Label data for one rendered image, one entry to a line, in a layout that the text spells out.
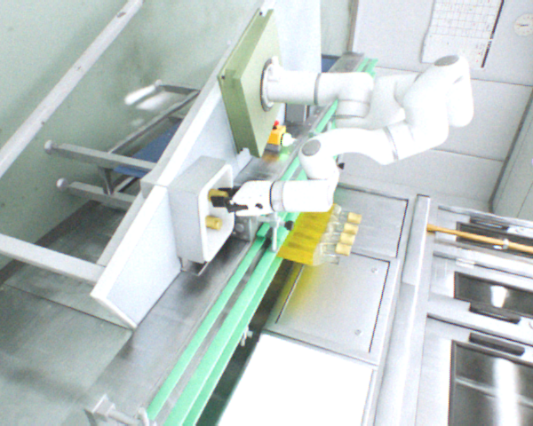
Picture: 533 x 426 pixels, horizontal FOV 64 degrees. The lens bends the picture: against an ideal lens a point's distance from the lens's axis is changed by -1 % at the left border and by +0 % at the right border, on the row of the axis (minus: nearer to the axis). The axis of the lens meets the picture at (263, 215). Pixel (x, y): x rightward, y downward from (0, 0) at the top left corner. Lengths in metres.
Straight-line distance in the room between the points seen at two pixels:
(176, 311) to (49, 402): 0.41
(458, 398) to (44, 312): 1.23
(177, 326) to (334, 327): 0.48
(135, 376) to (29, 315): 0.60
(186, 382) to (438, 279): 0.97
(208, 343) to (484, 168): 7.00
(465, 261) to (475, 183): 6.20
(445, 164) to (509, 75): 1.61
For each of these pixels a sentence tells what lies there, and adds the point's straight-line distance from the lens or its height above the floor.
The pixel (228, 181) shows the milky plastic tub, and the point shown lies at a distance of 1.15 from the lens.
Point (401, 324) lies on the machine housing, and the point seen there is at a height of 1.36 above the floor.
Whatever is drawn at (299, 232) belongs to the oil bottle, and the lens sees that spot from 1.38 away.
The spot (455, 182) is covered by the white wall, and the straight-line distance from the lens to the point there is 7.88.
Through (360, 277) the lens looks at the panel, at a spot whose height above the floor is 1.21.
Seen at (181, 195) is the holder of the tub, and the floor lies 0.79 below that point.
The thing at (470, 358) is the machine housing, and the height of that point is 1.57.
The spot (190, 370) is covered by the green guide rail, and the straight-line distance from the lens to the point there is 1.02.
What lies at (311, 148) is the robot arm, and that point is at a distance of 0.98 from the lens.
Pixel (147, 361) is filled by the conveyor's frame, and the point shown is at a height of 0.83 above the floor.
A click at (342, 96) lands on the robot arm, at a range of 1.28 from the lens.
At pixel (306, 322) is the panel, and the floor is 1.09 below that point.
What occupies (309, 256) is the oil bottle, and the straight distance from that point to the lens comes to 1.32.
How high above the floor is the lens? 1.27
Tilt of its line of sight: 17 degrees down
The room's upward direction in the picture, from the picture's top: 104 degrees clockwise
